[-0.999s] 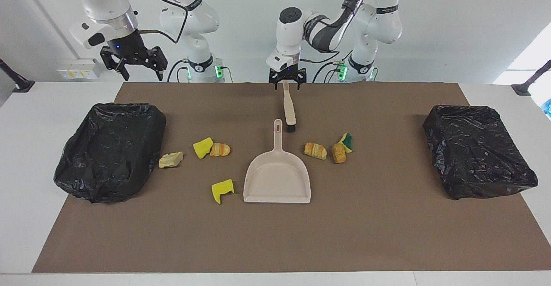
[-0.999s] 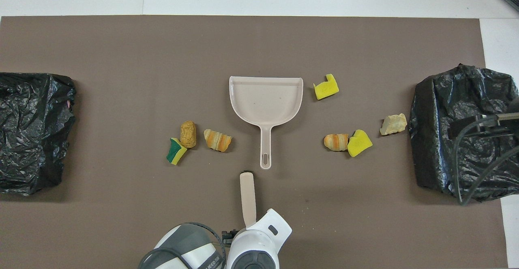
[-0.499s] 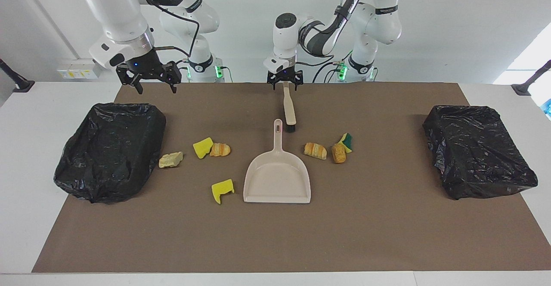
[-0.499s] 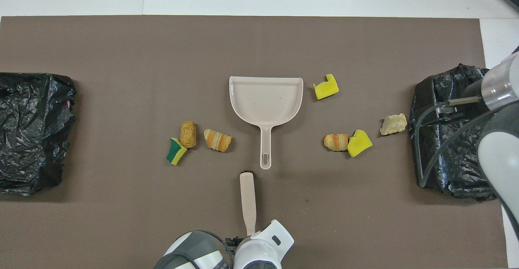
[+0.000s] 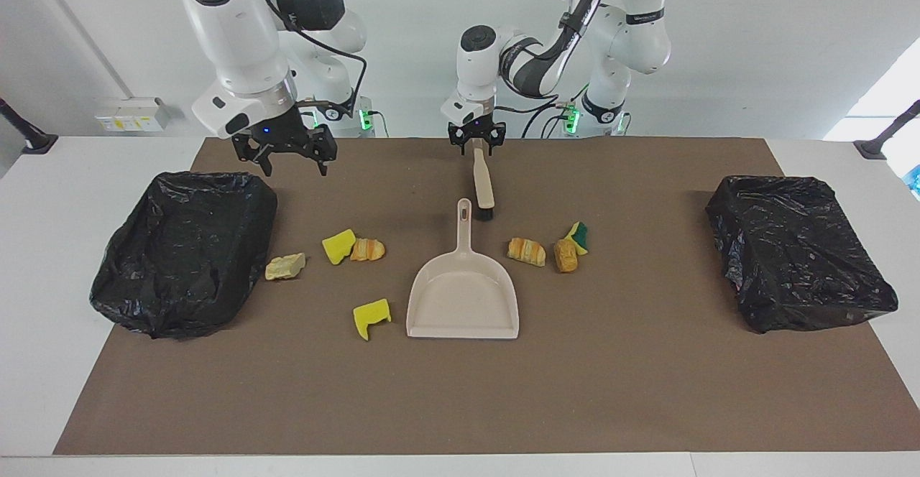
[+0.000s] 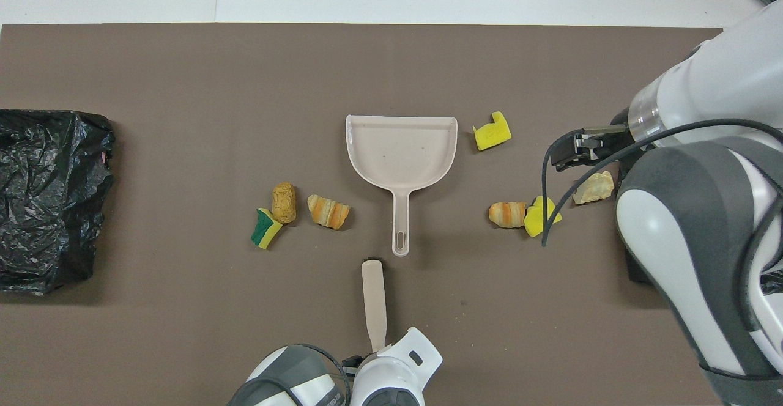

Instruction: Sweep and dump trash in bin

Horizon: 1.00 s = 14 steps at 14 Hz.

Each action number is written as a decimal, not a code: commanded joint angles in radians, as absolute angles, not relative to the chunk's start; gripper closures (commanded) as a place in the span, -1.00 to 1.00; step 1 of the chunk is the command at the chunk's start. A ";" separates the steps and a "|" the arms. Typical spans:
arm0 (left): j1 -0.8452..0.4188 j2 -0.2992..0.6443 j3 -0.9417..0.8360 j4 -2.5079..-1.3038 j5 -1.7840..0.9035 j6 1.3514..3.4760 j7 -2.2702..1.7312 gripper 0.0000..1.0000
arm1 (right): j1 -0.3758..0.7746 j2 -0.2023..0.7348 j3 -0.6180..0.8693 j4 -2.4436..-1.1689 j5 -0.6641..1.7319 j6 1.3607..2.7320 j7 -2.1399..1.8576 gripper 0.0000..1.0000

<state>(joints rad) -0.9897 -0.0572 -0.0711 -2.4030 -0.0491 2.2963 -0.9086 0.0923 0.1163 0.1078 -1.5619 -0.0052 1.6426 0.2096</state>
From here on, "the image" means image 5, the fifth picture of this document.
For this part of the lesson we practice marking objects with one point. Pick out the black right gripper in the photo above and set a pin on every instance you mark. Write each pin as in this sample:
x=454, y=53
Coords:
x=277, y=131

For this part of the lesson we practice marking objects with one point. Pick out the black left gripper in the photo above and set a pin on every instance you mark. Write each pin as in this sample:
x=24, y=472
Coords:
x=476, y=131

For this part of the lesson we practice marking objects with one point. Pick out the beige brush with black bristles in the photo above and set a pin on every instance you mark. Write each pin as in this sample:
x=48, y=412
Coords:
x=483, y=182

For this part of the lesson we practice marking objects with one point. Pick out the yellow sponge wedge piece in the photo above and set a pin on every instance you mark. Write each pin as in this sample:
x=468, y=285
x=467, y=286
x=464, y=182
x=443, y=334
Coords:
x=338, y=247

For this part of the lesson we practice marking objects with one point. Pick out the orange striped toy croissant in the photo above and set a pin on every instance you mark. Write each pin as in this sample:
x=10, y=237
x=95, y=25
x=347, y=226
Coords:
x=369, y=250
x=526, y=251

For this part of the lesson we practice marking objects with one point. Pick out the pale cream foam chunk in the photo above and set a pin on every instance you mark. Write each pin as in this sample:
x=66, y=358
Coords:
x=284, y=267

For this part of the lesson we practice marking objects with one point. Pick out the green and yellow sponge piece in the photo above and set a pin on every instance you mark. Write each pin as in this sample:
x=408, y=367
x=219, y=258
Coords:
x=578, y=234

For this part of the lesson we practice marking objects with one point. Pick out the brown toy bread roll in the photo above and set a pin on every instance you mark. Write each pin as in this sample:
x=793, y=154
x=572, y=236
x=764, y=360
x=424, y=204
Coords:
x=566, y=256

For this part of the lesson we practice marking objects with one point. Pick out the beige plastic dustpan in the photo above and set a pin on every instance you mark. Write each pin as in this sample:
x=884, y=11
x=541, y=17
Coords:
x=463, y=304

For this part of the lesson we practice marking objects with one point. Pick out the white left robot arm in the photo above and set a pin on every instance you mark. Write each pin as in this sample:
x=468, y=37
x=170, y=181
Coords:
x=618, y=31

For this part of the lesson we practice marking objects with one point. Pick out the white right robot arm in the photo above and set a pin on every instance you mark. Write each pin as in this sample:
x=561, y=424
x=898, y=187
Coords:
x=230, y=24

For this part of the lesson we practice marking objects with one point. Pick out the black bag lined bin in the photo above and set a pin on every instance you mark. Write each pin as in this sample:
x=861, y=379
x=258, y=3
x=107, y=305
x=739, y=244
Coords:
x=798, y=261
x=180, y=261

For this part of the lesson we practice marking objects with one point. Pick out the notched yellow sponge piece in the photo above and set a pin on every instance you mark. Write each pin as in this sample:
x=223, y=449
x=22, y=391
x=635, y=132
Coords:
x=370, y=313

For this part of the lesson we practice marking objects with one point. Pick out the brown table mat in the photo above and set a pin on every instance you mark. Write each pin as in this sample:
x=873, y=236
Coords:
x=611, y=391

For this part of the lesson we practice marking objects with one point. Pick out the blue object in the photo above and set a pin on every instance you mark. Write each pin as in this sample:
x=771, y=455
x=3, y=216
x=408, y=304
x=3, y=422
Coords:
x=914, y=181

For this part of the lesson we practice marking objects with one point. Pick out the white wall socket box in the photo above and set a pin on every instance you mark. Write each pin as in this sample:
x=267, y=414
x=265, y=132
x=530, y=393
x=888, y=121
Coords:
x=129, y=114

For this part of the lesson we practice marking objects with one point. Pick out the black camera stand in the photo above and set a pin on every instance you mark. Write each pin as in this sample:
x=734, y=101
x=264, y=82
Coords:
x=32, y=141
x=873, y=148

